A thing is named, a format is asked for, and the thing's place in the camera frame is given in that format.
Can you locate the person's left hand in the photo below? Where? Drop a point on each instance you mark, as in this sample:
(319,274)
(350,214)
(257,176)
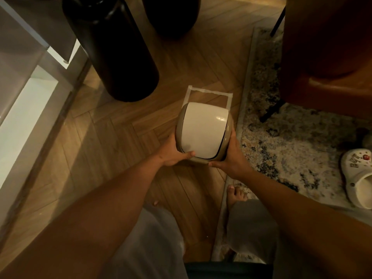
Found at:
(168,152)

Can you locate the person's right hand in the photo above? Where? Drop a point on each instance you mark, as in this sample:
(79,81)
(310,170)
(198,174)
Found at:
(232,159)

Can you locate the person's left thumb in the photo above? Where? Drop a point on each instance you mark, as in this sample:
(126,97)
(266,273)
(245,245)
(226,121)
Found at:
(186,155)

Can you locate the person's right thumb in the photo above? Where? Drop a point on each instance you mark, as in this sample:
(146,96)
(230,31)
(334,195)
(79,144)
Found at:
(218,163)

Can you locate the small beige swing-lid trash bin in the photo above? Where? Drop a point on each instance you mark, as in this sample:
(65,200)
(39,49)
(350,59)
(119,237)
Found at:
(203,130)

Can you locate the person's left forearm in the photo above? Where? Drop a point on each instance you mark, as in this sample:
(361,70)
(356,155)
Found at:
(81,217)

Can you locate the person's right forearm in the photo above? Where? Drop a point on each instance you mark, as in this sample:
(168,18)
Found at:
(308,226)

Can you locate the person's right foot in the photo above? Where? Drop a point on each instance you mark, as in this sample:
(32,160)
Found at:
(234,195)

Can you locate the masking tape floor outline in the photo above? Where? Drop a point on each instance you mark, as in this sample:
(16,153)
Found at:
(207,91)

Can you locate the person's grey trousers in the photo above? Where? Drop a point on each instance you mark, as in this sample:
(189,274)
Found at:
(250,229)

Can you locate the patterned grey beige rug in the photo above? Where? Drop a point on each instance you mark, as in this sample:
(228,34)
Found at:
(293,148)

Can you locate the person's dark shirt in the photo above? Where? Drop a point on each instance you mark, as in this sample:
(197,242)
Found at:
(229,270)

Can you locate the tall black cylindrical bin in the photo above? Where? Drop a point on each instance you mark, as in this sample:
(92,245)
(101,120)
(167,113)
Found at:
(112,46)

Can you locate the white clog shoe with charms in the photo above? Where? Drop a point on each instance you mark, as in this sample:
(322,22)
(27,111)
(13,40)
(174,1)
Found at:
(359,177)

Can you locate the round black container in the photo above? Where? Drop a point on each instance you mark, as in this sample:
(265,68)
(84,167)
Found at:
(171,14)

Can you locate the brown leather armchair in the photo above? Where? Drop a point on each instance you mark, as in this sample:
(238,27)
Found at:
(325,52)

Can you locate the white cabinet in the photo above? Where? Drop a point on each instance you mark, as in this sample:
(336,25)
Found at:
(26,92)

